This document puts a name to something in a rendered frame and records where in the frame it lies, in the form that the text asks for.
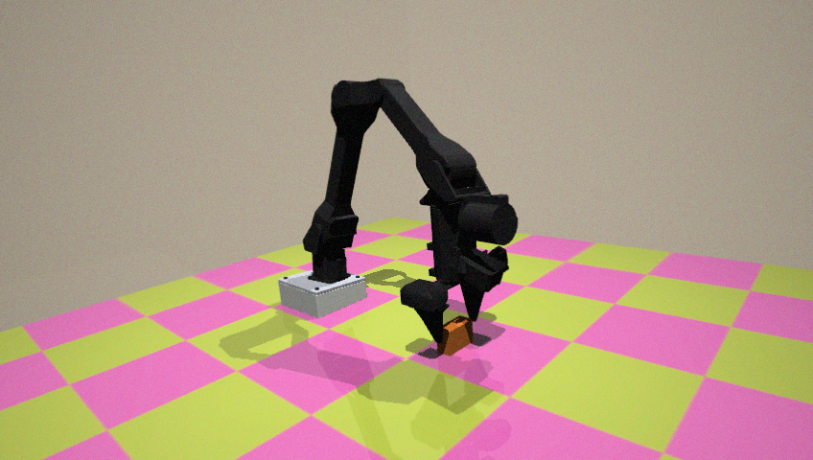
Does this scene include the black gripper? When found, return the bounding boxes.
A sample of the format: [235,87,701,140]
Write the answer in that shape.
[400,238,485,344]

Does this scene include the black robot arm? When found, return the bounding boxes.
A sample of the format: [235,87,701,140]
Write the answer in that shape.
[302,79,519,292]

